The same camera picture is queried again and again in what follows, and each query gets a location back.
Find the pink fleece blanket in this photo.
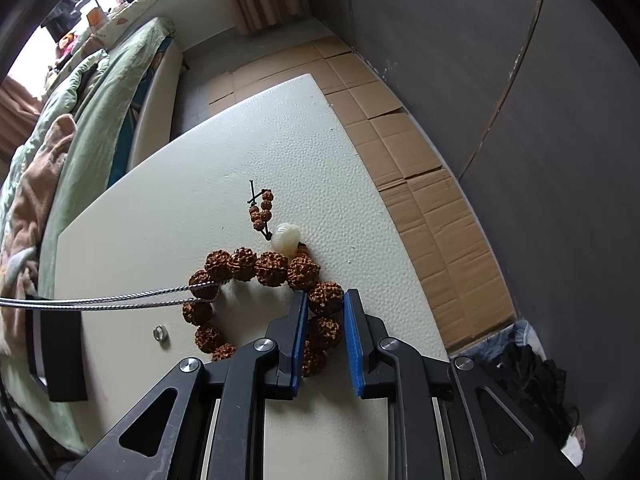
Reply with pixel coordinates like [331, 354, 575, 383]
[0, 112, 77, 306]

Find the brown rudraksha bead bracelet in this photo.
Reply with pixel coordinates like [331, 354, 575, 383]
[182, 180, 346, 378]

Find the pink stuffed toy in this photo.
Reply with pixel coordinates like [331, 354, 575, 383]
[56, 32, 81, 58]

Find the bed with green sheet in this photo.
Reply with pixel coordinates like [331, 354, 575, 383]
[0, 15, 187, 461]

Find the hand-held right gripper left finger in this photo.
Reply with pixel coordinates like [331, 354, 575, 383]
[65, 290, 308, 480]

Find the pile of dark clothes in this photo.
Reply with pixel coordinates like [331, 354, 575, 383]
[452, 320, 587, 467]

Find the white leather table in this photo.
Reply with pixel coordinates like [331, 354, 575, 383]
[207, 35, 517, 354]

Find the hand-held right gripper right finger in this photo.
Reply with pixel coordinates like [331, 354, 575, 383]
[343, 288, 586, 480]

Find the light green duvet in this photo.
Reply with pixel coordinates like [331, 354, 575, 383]
[0, 50, 112, 201]

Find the black jewelry box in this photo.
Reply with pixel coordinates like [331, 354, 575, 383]
[27, 305, 89, 403]

